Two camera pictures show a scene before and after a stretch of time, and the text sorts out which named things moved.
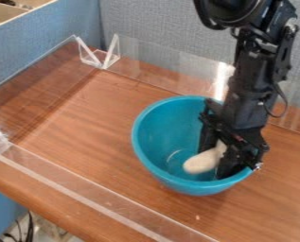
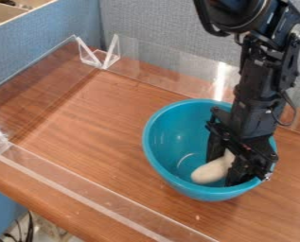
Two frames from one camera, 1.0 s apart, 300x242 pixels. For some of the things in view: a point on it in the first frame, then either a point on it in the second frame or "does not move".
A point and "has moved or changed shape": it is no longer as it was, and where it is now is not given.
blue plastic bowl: (166, 140) has moved or changed shape
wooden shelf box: (5, 10) does not move
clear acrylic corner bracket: (99, 58) does not move
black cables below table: (30, 233) does not move
